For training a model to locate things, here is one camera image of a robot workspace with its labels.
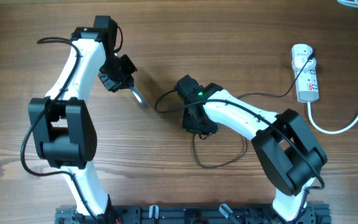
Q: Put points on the white usb wall adapter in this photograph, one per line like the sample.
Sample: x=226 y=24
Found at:
x=303 y=61

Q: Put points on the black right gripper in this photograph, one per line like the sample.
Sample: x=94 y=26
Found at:
x=187 y=124

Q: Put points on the teal screen smartphone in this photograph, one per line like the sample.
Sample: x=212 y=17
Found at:
x=139 y=97

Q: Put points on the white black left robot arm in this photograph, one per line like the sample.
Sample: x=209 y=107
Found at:
x=60 y=123

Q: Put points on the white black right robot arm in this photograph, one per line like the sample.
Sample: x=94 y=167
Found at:
x=289 y=153

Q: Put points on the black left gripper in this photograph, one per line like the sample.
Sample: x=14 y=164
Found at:
x=126 y=79

